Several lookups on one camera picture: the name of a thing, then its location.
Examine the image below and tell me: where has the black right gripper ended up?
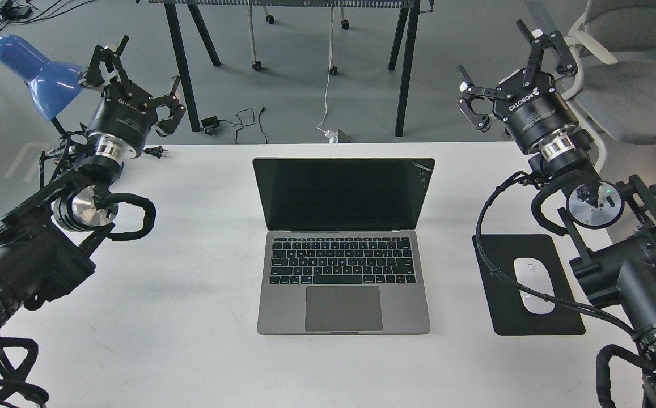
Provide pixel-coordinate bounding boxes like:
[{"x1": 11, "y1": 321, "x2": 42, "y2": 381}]
[{"x1": 456, "y1": 19, "x2": 581, "y2": 155}]

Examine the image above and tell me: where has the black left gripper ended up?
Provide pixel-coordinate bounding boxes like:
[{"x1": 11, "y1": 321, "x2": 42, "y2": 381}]
[{"x1": 77, "y1": 35, "x2": 186, "y2": 158}]

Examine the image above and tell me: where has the grey laptop computer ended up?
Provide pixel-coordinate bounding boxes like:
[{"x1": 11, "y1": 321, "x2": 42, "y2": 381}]
[{"x1": 252, "y1": 158, "x2": 435, "y2": 335}]

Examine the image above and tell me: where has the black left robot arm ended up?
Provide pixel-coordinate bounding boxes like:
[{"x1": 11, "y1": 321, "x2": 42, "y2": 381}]
[{"x1": 0, "y1": 35, "x2": 186, "y2": 407}]

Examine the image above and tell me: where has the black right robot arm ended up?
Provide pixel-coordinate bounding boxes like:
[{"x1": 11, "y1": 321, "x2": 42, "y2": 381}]
[{"x1": 457, "y1": 20, "x2": 656, "y2": 407}]

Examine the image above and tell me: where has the black power plug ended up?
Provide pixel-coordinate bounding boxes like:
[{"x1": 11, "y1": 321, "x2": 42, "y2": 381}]
[{"x1": 143, "y1": 145, "x2": 168, "y2": 159}]

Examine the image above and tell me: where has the blue desk lamp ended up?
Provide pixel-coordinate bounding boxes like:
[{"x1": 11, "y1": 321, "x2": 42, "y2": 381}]
[{"x1": 0, "y1": 35, "x2": 83, "y2": 135}]

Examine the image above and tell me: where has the grey office chair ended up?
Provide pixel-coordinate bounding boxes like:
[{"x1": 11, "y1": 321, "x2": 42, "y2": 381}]
[{"x1": 562, "y1": 1, "x2": 656, "y2": 171}]

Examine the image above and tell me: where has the white computer mouse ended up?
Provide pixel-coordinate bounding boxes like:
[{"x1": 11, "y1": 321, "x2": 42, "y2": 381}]
[{"x1": 514, "y1": 257, "x2": 555, "y2": 315}]

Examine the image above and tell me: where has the black mouse pad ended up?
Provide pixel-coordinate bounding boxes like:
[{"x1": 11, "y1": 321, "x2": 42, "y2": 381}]
[{"x1": 475, "y1": 234, "x2": 585, "y2": 336}]

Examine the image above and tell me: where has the black power adapter cable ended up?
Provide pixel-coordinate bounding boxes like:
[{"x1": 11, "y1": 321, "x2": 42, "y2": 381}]
[{"x1": 201, "y1": 107, "x2": 269, "y2": 145}]

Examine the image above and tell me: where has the black frame background table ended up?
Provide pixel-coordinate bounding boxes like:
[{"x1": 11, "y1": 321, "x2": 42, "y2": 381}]
[{"x1": 149, "y1": 0, "x2": 434, "y2": 138}]

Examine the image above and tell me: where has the black cable bundle on floor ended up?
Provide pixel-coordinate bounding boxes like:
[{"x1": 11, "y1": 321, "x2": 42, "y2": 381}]
[{"x1": 0, "y1": 0, "x2": 99, "y2": 52}]

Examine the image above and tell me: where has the white charger cable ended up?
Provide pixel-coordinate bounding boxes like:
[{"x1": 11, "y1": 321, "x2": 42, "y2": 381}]
[{"x1": 315, "y1": 0, "x2": 352, "y2": 144}]

